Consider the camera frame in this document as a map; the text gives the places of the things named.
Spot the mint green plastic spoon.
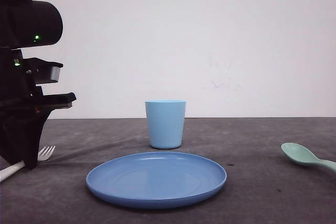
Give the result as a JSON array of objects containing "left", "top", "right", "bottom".
[{"left": 280, "top": 142, "right": 335, "bottom": 172}]

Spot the light blue plastic cup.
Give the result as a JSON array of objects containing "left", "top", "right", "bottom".
[{"left": 145, "top": 100, "right": 186, "bottom": 150}]

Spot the white plastic fork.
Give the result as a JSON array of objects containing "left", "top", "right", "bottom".
[{"left": 1, "top": 145, "right": 56, "bottom": 183}]

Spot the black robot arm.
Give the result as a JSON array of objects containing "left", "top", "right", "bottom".
[{"left": 1, "top": 0, "right": 76, "bottom": 169}]

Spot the blue plastic plate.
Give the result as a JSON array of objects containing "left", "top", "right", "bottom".
[{"left": 86, "top": 152, "right": 227, "bottom": 209}]

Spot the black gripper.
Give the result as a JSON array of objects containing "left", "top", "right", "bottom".
[{"left": 1, "top": 48, "right": 76, "bottom": 169}]

